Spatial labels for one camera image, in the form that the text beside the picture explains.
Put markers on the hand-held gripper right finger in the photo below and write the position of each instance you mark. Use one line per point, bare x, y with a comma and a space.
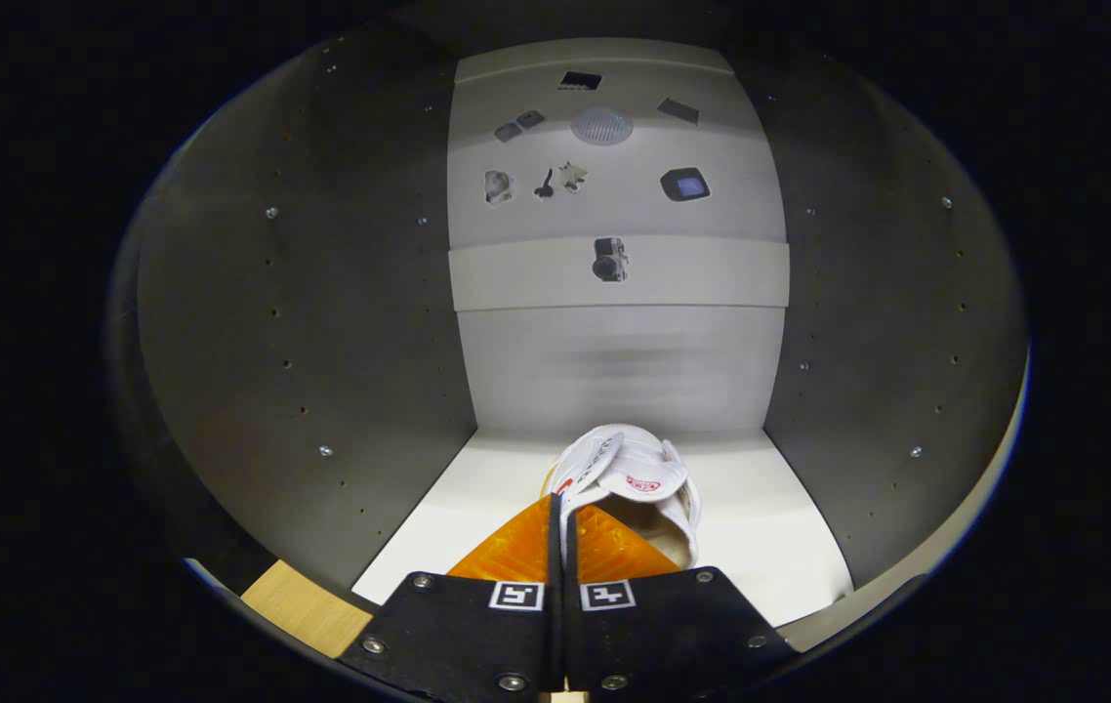
673, 625

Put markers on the white cabinet shelf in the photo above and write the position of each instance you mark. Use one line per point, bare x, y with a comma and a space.
790, 547

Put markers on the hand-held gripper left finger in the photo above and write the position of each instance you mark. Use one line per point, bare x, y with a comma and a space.
458, 635

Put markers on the dark grey shoe cabinet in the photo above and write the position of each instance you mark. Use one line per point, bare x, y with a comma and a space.
321, 293

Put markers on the white shoe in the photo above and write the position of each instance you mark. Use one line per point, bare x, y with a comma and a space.
634, 469

